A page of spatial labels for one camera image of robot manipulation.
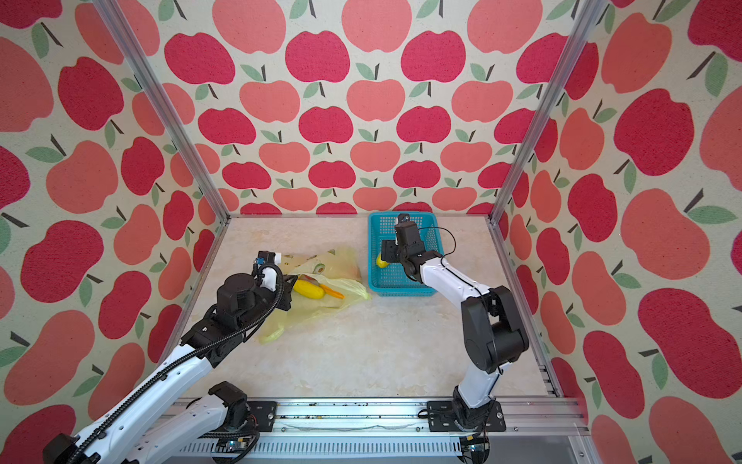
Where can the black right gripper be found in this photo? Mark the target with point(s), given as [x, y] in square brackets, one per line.
[389, 248]

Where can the yellow toy banana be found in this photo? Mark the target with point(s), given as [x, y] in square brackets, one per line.
[380, 262]
[309, 289]

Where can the yellow plastic bag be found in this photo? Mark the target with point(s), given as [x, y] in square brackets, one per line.
[326, 283]

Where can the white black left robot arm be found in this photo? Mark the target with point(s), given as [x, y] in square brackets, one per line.
[160, 442]

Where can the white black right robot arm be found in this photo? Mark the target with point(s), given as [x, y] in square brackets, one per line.
[494, 333]

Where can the orange yellow toy fruit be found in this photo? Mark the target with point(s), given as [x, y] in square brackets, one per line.
[332, 293]

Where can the turquoise plastic basket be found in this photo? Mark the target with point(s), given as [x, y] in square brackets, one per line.
[393, 281]

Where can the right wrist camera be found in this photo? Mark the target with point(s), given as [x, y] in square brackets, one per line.
[407, 235]

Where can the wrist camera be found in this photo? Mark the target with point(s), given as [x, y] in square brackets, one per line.
[407, 235]
[264, 269]

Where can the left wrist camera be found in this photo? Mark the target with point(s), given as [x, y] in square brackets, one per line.
[264, 269]

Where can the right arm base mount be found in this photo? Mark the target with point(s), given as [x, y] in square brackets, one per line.
[455, 415]

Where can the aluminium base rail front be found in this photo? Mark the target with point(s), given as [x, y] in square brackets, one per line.
[539, 429]

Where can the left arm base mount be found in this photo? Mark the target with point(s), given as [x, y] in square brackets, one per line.
[242, 413]

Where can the aluminium post right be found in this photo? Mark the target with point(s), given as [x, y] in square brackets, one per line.
[576, 41]

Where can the aluminium post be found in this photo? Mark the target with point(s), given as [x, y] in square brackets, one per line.
[576, 41]
[124, 36]

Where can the aluminium post left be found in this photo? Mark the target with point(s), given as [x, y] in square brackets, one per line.
[124, 36]

